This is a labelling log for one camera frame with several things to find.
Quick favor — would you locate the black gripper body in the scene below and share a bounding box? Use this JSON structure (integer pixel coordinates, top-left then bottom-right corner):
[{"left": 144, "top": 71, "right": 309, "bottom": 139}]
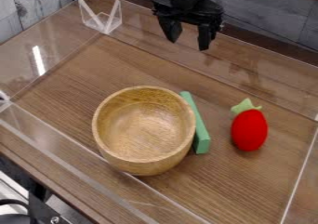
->
[{"left": 150, "top": 0, "right": 223, "bottom": 31}]

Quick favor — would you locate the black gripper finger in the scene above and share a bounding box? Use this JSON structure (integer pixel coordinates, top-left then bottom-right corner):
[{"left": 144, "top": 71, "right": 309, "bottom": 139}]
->
[
  {"left": 157, "top": 15, "right": 182, "bottom": 43},
  {"left": 197, "top": 24, "right": 219, "bottom": 50}
]

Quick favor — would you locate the red felt strawberry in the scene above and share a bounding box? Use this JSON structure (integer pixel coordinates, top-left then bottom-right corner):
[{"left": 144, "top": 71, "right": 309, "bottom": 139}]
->
[{"left": 231, "top": 98, "right": 268, "bottom": 152}]

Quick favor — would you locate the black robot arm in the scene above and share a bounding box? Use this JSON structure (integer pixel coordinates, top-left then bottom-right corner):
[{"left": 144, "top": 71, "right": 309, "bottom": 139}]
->
[{"left": 150, "top": 0, "right": 223, "bottom": 51}]

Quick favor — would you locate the wooden bowl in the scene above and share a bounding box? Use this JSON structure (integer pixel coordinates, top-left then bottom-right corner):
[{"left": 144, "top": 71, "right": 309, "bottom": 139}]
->
[{"left": 92, "top": 86, "right": 196, "bottom": 176}]

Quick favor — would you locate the green rectangular block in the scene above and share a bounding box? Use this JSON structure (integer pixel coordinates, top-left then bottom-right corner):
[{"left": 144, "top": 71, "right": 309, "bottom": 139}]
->
[{"left": 180, "top": 91, "right": 211, "bottom": 154}]

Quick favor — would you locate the clear acrylic enclosure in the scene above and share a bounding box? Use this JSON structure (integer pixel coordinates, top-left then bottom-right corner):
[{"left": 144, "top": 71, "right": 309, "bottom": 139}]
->
[{"left": 0, "top": 2, "right": 318, "bottom": 224}]

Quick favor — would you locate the black metal bracket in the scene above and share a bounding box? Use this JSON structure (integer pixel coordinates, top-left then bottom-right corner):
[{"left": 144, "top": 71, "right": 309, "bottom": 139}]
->
[{"left": 28, "top": 193, "right": 72, "bottom": 224}]

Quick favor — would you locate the black cable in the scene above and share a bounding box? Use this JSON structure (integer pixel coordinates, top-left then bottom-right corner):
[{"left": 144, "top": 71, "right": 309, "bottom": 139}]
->
[{"left": 0, "top": 198, "right": 30, "bottom": 209}]

